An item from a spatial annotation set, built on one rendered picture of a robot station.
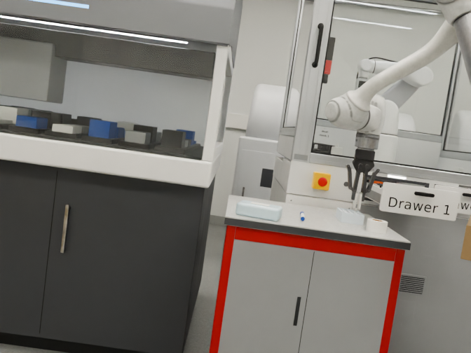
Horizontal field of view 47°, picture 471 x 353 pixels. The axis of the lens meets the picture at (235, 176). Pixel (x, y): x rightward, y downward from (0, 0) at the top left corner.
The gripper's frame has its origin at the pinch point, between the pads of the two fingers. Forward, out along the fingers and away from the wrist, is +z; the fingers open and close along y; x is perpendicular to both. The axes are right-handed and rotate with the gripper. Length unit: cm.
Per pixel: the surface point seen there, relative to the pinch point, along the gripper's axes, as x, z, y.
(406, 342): -29, 64, -38
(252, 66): -357, -87, 58
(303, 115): -26.4, -30.8, 23.4
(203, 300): -104, 84, 60
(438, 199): 5.6, -5.3, -28.8
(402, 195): 6.1, -5.2, -15.2
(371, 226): 23.5, 5.8, -1.4
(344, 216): 11.0, 5.5, 6.0
